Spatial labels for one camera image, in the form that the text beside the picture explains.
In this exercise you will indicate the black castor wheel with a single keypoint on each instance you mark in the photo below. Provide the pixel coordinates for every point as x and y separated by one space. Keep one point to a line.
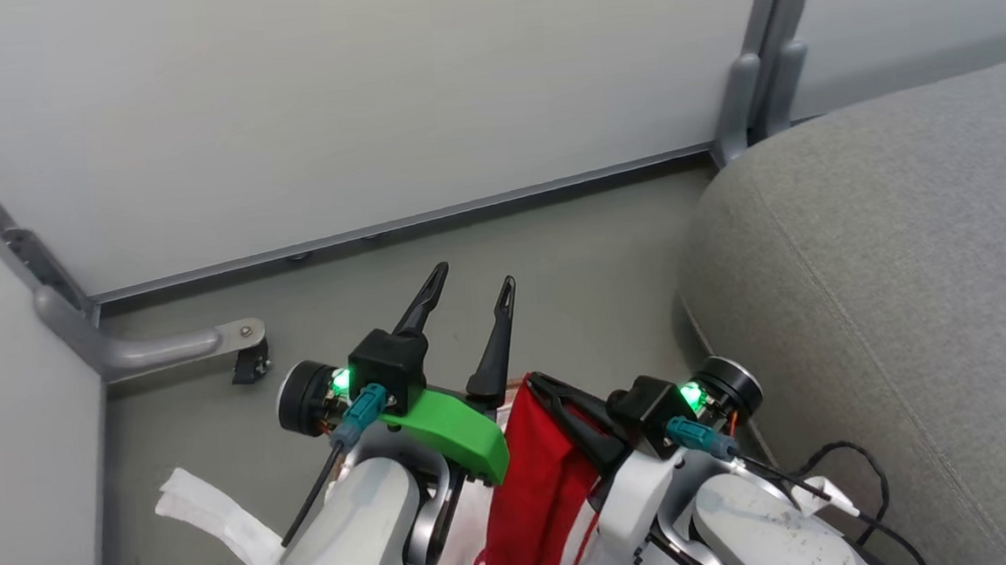
250 363

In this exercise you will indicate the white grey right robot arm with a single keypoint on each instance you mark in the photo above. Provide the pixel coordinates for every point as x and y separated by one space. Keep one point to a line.
763 537

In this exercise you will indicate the red clothing with white print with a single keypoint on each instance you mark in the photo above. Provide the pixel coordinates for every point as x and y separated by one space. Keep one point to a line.
524 491

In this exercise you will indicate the white fabric basket liner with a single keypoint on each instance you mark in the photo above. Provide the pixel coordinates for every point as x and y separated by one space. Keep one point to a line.
211 510

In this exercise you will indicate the grey rail bolt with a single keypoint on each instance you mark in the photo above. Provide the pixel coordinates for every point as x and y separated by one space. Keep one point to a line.
299 256
371 236

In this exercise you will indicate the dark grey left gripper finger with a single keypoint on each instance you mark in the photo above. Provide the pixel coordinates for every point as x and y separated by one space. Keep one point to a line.
421 305
494 353

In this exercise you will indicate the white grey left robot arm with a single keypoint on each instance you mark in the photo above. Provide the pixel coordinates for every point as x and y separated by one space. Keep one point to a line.
353 536

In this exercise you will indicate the grey metal partition foot tube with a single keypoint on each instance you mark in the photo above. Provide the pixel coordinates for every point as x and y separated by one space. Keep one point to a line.
158 349

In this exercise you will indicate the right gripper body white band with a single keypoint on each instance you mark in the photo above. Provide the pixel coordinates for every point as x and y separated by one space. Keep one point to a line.
642 492

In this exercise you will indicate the grey partition corner post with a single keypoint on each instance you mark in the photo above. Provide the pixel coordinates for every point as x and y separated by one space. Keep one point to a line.
39 263

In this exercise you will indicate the grey partition post with feet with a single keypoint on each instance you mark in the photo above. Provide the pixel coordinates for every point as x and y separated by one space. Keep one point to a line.
741 102

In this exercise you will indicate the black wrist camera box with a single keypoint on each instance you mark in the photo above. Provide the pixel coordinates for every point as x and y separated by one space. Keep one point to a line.
646 405
386 364

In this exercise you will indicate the grey fabric sofa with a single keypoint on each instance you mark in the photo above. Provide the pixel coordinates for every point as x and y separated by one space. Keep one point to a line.
905 293

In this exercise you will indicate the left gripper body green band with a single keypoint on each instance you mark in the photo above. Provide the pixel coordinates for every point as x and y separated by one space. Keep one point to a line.
451 430

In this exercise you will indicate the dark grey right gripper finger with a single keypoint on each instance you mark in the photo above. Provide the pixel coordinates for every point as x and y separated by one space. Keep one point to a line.
596 451
594 412

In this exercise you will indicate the short grey partition bottom rail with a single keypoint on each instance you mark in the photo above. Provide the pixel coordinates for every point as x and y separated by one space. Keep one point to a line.
105 516

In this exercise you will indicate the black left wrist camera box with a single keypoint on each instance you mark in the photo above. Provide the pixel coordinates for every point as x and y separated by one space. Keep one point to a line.
386 364

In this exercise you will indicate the long grey partition bottom rail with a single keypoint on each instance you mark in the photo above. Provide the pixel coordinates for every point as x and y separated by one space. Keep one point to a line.
395 226

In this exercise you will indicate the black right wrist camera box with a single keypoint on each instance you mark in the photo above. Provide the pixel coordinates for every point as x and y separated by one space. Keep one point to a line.
646 405

